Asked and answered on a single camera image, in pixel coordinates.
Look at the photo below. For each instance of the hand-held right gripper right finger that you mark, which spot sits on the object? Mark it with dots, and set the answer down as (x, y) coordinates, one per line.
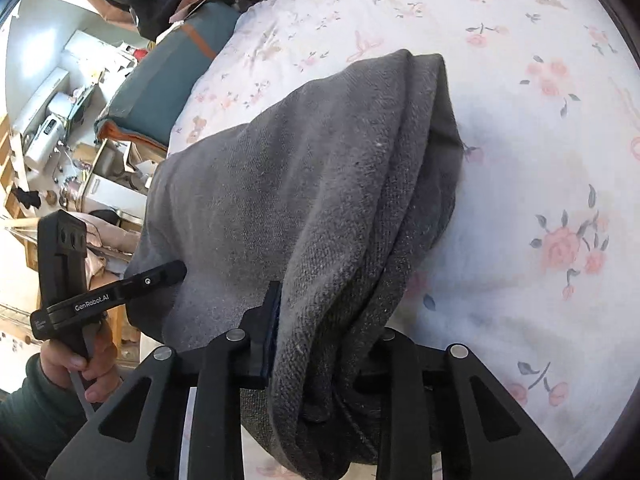
(397, 362)

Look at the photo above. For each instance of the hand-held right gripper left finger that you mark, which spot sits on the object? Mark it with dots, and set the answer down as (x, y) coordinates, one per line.
(272, 322)

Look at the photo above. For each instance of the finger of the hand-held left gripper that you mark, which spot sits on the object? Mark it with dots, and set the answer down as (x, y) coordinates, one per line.
(155, 277)

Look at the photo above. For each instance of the grey pants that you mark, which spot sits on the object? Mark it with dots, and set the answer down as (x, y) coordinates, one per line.
(310, 185)

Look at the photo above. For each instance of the person's left forearm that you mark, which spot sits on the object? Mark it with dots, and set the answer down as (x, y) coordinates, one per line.
(35, 420)

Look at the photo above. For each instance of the person's left hand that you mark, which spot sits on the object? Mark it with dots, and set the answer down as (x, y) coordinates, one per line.
(102, 365)

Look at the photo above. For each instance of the pink cloth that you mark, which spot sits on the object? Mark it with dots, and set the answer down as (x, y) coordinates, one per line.
(107, 240)

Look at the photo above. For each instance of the black sock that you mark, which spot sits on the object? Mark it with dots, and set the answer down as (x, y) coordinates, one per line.
(27, 197)

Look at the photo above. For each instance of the open cardboard box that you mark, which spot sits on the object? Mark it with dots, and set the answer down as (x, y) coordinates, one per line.
(125, 160)

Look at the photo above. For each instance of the white appliance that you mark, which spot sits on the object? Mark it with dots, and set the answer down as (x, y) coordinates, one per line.
(45, 140)

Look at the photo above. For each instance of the teal mattress with orange trim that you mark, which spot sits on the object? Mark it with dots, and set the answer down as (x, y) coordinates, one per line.
(165, 75)

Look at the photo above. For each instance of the floral bedsheet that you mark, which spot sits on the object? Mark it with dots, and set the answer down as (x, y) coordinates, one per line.
(500, 160)

